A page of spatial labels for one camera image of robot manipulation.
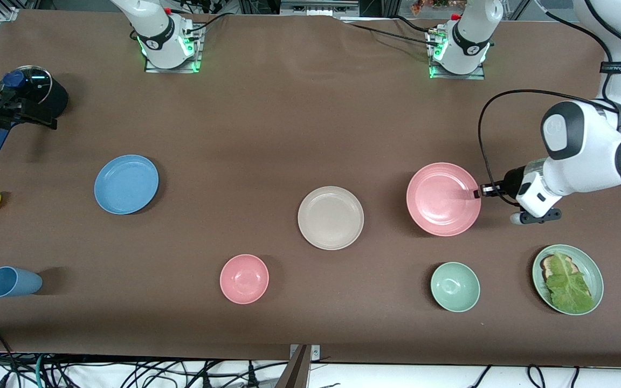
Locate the grey metal box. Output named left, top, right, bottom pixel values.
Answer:
left=280, top=0, right=361, bottom=17

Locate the right base black cable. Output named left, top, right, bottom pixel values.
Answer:
left=181, top=11, right=236, bottom=36

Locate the brown table mat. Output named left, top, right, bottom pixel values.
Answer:
left=0, top=8, right=621, bottom=368

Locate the small pink bowl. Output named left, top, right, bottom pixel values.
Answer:
left=219, top=254, right=270, bottom=305

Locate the aluminium frame profile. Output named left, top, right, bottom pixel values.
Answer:
left=0, top=0, right=39, bottom=22

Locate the blue plate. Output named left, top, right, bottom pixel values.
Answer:
left=94, top=155, right=160, bottom=215

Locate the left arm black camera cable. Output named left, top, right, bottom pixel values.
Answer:
left=478, top=0, right=621, bottom=208

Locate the colourful flower decoration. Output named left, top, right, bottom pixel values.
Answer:
left=410, top=0, right=470, bottom=14

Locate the base black cable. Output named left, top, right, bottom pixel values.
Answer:
left=386, top=13, right=436, bottom=34
left=343, top=20, right=440, bottom=48
left=181, top=11, right=236, bottom=36

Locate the green lettuce leaf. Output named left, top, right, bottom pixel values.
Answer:
left=545, top=252, right=596, bottom=314

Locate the small green bowl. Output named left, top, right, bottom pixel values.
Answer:
left=430, top=262, right=481, bottom=313

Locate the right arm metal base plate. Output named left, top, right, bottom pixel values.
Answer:
left=144, top=24, right=203, bottom=73

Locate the green plate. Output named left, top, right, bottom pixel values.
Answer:
left=532, top=244, right=605, bottom=316

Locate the beige plate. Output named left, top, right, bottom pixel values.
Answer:
left=297, top=186, right=365, bottom=251

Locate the pink plate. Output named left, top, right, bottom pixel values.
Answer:
left=406, top=162, right=482, bottom=237

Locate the black pot with blue handle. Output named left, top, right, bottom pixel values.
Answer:
left=0, top=65, right=69, bottom=160

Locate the glass lid with blue knob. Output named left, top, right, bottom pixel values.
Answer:
left=0, top=65, right=53, bottom=108

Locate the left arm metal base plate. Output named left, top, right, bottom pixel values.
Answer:
left=428, top=30, right=486, bottom=80

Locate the dark slanted pole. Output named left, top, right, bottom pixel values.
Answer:
left=275, top=345, right=311, bottom=388

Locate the metal table bracket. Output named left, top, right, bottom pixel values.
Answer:
left=289, top=344, right=321, bottom=363

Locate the blue cup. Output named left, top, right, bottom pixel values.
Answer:
left=0, top=266, right=43, bottom=298

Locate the left base black cable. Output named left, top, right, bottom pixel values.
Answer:
left=343, top=20, right=440, bottom=48
left=386, top=13, right=436, bottom=34

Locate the toasted bread slice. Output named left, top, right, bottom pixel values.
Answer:
left=540, top=254, right=575, bottom=281

